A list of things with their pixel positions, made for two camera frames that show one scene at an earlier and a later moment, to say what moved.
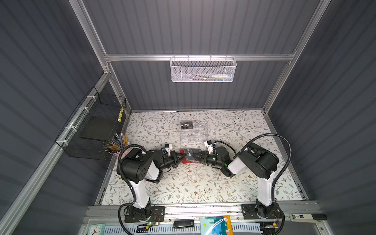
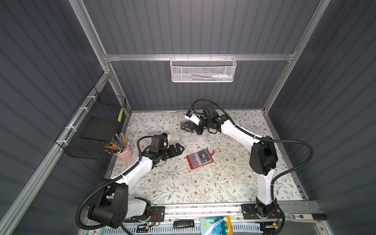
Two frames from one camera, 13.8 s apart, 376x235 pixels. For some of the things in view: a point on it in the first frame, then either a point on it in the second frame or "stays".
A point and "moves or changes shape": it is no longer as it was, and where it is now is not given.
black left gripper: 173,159 → 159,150
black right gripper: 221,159 → 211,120
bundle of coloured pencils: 119,141 stays
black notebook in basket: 99,128 stays
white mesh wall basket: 202,69 stays
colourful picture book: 216,225 stays
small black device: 177,224 stays
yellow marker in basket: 120,114 stays
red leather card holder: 189,158 moves or changes shape
